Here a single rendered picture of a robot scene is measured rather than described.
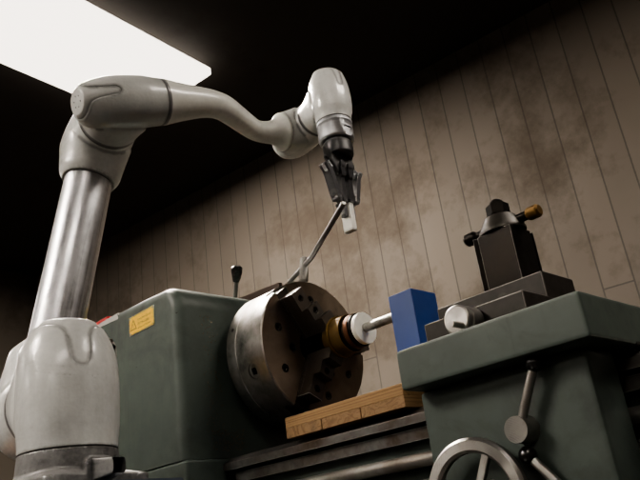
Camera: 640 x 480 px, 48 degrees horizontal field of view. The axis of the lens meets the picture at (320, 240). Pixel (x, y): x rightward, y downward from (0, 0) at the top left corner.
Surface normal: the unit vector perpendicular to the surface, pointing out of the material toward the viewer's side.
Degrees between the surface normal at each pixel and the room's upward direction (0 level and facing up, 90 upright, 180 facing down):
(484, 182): 90
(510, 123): 90
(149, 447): 90
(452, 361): 90
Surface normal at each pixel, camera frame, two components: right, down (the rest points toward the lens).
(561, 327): -0.72, -0.18
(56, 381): 0.08, -0.44
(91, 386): 0.70, -0.38
